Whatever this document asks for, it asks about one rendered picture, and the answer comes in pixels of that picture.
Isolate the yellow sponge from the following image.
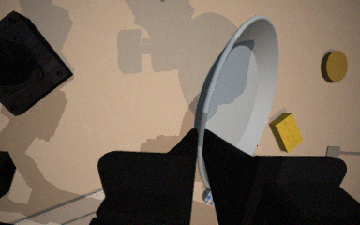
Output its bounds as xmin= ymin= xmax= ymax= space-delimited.
xmin=269 ymin=112 xmax=303 ymax=153

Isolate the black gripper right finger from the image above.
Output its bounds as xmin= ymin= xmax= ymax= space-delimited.
xmin=202 ymin=129 xmax=347 ymax=225

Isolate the white ribbed draining mat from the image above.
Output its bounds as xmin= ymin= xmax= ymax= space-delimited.
xmin=10 ymin=189 xmax=105 ymax=225

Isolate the olive-brown round disc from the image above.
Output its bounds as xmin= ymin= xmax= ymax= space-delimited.
xmin=321 ymin=51 xmax=348 ymax=83

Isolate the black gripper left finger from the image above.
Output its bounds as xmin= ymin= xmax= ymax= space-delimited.
xmin=97 ymin=128 xmax=198 ymax=225

